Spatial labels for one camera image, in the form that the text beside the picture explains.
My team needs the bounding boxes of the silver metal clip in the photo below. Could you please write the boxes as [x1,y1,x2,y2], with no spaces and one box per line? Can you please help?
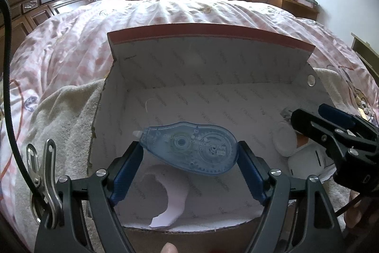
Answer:
[26,139,64,227]

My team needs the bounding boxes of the dark wooden headboard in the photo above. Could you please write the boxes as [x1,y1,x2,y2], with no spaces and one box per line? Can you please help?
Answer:
[0,0,95,70]

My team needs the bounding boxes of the brown bedside furniture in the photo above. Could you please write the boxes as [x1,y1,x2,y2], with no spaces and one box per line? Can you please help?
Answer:
[351,32,379,78]

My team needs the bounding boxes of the blue correction tape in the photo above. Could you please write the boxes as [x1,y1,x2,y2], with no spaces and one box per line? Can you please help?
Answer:
[134,122,239,177]

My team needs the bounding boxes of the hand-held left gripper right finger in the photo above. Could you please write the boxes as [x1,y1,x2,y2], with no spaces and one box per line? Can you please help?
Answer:
[236,140,345,253]

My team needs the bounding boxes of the red cardboard box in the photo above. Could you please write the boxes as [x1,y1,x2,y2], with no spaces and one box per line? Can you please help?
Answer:
[87,23,336,253]

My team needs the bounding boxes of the orange label white bottle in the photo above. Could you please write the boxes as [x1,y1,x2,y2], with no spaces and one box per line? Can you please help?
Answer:
[275,120,307,157]

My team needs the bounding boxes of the pink printed quilt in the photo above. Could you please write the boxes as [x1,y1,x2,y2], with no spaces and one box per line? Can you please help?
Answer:
[0,0,379,182]

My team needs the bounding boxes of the white towel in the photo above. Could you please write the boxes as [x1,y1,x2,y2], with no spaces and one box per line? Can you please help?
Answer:
[18,68,379,253]

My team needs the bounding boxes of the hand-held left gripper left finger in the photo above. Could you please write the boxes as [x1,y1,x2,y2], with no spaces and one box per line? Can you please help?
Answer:
[34,140,144,253]

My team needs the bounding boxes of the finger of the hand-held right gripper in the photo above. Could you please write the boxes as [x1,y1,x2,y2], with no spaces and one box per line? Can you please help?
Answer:
[318,103,379,135]
[290,109,350,153]

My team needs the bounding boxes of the person's right hand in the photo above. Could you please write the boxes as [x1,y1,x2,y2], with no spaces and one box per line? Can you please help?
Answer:
[345,191,372,230]

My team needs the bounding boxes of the black cable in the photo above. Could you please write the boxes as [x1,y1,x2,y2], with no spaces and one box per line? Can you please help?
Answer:
[0,0,39,212]
[336,192,366,216]

